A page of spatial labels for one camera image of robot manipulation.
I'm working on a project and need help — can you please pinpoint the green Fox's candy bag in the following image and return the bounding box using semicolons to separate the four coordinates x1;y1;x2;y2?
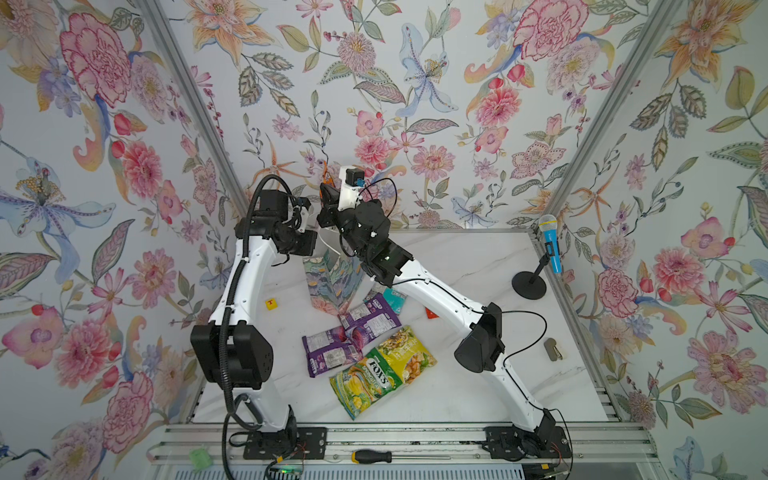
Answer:
329;348;403;420

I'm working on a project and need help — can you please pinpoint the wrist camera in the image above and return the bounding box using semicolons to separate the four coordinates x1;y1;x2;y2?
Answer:
338;166;365;211
292;197;311;233

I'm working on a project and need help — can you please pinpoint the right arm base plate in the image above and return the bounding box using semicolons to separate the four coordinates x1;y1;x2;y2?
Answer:
481;425;572;462

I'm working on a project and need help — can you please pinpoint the small grey metal clip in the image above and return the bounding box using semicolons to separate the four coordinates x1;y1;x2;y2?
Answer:
544;338;564;362

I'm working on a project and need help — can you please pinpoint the blue toy microphone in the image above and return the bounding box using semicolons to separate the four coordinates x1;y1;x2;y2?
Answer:
538;214;563;274

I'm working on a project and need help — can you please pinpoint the black microphone stand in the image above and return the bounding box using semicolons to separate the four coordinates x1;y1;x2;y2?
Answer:
511;254;550;300

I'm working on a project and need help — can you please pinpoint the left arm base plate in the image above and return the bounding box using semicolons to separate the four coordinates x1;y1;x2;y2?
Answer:
243;427;328;461

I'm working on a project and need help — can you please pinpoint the yellow-green chips bag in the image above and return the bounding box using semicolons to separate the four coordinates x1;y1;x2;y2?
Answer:
377;326;437;384

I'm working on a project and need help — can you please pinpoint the lower purple snack packet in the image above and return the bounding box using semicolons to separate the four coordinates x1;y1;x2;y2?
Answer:
302;326;363;378

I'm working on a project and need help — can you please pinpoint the floral paper gift bag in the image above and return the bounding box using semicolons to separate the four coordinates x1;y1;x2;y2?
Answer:
302;228;373;316

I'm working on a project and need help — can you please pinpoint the upper purple snack packet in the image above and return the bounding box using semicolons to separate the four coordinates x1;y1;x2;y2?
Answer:
339;293;402;350

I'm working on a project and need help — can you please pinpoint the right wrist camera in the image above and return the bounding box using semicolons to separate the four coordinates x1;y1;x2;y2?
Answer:
338;166;365;211

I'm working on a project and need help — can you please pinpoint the orange Fox's fruits candy bag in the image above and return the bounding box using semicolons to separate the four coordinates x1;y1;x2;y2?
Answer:
321;162;335;187

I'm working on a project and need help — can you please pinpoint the teal snack packet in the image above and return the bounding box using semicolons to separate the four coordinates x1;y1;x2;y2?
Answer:
382;288;407;315

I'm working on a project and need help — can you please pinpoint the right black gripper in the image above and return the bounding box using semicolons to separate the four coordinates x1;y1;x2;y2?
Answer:
321;185;373;266

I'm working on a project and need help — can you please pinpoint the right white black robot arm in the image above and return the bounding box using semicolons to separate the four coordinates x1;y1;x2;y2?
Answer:
317;184;558;449

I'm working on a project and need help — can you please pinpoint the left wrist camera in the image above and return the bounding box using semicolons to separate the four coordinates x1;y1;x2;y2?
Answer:
292;197;311;233

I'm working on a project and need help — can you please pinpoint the black yellow screwdriver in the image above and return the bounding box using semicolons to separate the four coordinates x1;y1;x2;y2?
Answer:
351;449;452;465

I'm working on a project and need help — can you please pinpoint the purple snack packet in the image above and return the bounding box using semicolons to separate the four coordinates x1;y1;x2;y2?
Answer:
339;293;402;350
302;326;363;378

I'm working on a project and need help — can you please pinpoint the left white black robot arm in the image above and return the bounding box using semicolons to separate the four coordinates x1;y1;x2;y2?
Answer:
190;174;317;433

